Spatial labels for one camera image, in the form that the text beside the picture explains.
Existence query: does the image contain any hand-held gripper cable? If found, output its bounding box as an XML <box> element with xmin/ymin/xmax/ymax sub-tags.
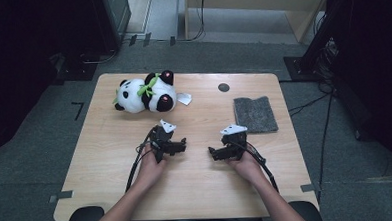
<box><xmin>122</xmin><ymin>126</ymin><xmax>162</xmax><ymax>194</ymax></box>
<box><xmin>234</xmin><ymin>138</ymin><xmax>281</xmax><ymax>195</ymax></box>

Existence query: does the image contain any black hanging cable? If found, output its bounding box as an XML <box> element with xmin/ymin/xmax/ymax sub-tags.
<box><xmin>175</xmin><ymin>0</ymin><xmax>207</xmax><ymax>43</ymax></box>

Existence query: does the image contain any person's left hand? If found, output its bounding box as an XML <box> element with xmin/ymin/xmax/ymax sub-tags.
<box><xmin>134</xmin><ymin>144</ymin><xmax>168</xmax><ymax>190</ymax></box>

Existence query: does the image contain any grey cloth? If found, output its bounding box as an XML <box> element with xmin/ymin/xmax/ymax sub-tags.
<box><xmin>232</xmin><ymin>95</ymin><xmax>280</xmax><ymax>135</ymax></box>

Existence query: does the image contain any left hand-held gripper cable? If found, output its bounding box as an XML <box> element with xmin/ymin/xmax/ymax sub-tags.
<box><xmin>122</xmin><ymin>126</ymin><xmax>162</xmax><ymax>194</ymax></box>

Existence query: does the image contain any grey tape strip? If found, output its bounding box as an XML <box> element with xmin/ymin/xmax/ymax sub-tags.
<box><xmin>299</xmin><ymin>182</ymin><xmax>322</xmax><ymax>194</ymax></box>
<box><xmin>47</xmin><ymin>190</ymin><xmax>75</xmax><ymax>204</ymax></box>

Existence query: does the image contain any right hand-held gripper cable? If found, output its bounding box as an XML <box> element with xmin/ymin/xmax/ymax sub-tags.
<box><xmin>234</xmin><ymin>138</ymin><xmax>281</xmax><ymax>195</ymax></box>

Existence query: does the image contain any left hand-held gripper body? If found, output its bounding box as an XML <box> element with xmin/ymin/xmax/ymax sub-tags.
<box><xmin>147</xmin><ymin>118</ymin><xmax>179</xmax><ymax>165</ymax></box>

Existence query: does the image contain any long black floor cable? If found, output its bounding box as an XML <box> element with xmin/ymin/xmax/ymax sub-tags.
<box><xmin>311</xmin><ymin>93</ymin><xmax>339</xmax><ymax>204</ymax></box>

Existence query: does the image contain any panda plush toy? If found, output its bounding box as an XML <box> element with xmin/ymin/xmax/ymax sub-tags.
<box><xmin>111</xmin><ymin>68</ymin><xmax>194</xmax><ymax>116</ymax></box>

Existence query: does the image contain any black metal stand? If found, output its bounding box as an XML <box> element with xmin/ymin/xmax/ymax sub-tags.
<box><xmin>280</xmin><ymin>0</ymin><xmax>352</xmax><ymax>85</ymax></box>

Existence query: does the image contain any dark cabinet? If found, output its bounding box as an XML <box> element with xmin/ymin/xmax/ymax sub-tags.
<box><xmin>88</xmin><ymin>0</ymin><xmax>134</xmax><ymax>55</ymax></box>

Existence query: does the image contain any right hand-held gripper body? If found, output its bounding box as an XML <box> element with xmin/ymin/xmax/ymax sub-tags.
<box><xmin>219</xmin><ymin>123</ymin><xmax>250</xmax><ymax>161</ymax></box>

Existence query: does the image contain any dark curtain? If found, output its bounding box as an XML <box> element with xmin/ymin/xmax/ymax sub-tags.
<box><xmin>0</xmin><ymin>0</ymin><xmax>104</xmax><ymax>157</ymax></box>
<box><xmin>328</xmin><ymin>0</ymin><xmax>392</xmax><ymax>175</ymax></box>

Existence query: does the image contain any looped floor cable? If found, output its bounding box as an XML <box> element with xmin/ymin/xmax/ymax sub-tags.
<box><xmin>79</xmin><ymin>48</ymin><xmax>119</xmax><ymax>66</ymax></box>

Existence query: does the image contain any short black floor cable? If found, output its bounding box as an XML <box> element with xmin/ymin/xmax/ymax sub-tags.
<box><xmin>287</xmin><ymin>93</ymin><xmax>333</xmax><ymax>117</ymax></box>

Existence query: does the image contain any person's right hand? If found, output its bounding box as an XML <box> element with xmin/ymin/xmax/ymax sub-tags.
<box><xmin>226</xmin><ymin>150</ymin><xmax>266</xmax><ymax>187</ymax></box>

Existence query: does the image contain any black floor tape mark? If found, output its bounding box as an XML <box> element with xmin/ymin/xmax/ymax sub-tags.
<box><xmin>70</xmin><ymin>100</ymin><xmax>85</xmax><ymax>122</ymax></box>

